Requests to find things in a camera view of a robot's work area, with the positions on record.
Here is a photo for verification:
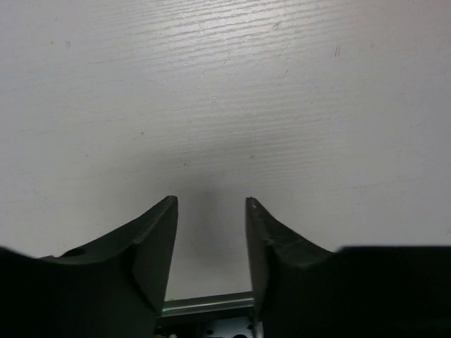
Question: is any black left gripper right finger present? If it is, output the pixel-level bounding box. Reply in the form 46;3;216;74
245;197;450;337

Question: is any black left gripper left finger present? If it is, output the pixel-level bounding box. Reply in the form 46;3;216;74
1;196;178;337

